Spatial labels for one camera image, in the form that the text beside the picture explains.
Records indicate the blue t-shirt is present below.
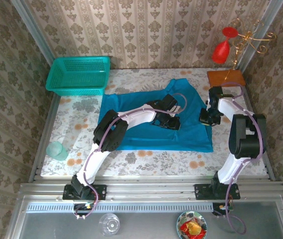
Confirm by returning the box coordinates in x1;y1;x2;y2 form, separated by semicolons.
97;78;214;153

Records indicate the floral tablecloth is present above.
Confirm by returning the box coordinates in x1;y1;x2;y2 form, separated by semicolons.
41;68;268;177

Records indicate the red plastic wine glass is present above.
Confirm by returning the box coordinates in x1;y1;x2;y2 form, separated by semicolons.
211;26;239;64

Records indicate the black connector box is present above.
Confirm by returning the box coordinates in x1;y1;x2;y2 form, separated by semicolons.
212;203;234;217
73;203;94;216

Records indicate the patterned bowl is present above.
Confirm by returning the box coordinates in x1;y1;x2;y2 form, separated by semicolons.
176;211;208;239

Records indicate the red yellow snack packet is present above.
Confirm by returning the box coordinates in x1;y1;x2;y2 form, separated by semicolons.
180;221;206;237

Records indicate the pale green translucent cup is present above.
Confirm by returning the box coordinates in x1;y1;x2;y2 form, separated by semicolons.
46;141;69;161

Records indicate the teal plastic basket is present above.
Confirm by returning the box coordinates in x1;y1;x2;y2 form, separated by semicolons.
45;56;111;97

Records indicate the clear plastic cup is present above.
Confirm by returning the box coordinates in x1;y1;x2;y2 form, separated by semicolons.
98;213;120;237

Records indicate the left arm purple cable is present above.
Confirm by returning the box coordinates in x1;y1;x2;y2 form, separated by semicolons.
75;93;188;220

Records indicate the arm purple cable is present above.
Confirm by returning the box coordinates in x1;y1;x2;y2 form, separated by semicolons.
220;82;267;235
75;93;188;220

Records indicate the gold wire glass rack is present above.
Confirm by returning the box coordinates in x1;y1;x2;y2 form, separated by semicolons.
207;18;278;88

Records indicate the long aluminium mounting rail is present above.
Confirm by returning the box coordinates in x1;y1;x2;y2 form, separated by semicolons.
19;175;283;202

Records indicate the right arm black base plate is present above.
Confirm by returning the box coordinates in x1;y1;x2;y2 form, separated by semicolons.
194;183;241;201

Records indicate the aluminium side rail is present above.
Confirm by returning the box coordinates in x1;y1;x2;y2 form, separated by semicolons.
28;94;61;184
240;86;276;181

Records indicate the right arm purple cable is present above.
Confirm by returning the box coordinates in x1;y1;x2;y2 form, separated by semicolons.
220;82;267;235

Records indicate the grey slotted cable duct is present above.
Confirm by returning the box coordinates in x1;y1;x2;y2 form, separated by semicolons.
26;202;214;212

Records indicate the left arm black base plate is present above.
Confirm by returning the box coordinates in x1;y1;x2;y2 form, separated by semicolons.
62;184;107;201

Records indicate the aluminium frame post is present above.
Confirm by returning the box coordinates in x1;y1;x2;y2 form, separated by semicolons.
9;0;57;68
237;0;283;70

